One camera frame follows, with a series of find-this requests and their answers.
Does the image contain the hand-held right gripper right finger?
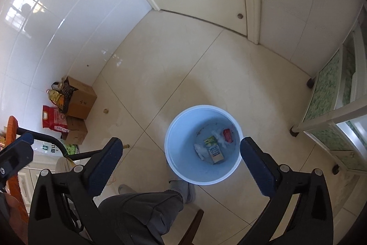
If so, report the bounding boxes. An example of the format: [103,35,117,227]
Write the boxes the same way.
[240,136,334,245]

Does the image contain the black curved bar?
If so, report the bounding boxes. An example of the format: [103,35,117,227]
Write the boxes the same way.
[17,127,107,161]

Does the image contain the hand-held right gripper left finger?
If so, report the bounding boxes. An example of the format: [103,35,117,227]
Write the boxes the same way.
[27,136,124,245]

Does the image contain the red rice bag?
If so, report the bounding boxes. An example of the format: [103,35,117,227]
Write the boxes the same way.
[42,105,69,133]

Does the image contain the small cardboard box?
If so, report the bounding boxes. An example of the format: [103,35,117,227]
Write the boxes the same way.
[61,116,88,146]

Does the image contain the white plastic trash bucket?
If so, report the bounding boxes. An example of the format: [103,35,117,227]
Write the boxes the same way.
[164,105,244,185]

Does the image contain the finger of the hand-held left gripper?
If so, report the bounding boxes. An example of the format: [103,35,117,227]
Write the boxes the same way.
[0,131,35,186]

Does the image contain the crumpled white tissue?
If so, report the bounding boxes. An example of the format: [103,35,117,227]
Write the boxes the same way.
[212,132,230,148]
[194,143,210,161]

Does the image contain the brown wooden chair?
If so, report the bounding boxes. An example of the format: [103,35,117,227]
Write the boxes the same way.
[178,208,205,245]

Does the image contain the grey shoe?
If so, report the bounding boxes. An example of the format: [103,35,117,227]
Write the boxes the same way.
[169,180,196,204]
[118,184,136,196]

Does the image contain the yellow green drink carton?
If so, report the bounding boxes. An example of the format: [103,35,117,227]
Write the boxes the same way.
[208,144,224,164]

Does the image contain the person's leg grey trousers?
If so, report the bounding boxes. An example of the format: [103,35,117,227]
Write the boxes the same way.
[97,189,184,245]

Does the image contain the white panelled kitchen cabinet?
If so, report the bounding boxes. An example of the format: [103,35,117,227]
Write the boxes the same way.
[17,168,36,209]

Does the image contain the white cabinet green glass panels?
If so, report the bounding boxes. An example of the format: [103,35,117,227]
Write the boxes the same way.
[289,4,367,177]

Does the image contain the black patterned bag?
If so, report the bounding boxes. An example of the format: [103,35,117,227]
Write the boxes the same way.
[59,77,79,114]

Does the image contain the green plastic bag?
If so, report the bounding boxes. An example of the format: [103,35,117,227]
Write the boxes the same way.
[63,144,80,157]

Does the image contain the large cardboard box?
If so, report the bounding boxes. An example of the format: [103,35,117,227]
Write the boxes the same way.
[61,76,97,120]

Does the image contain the white sack green print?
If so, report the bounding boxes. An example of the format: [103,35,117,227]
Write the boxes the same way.
[34,139,64,162]

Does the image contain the yellow cooking oil bottle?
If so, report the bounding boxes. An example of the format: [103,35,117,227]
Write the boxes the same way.
[47,89,65,112]

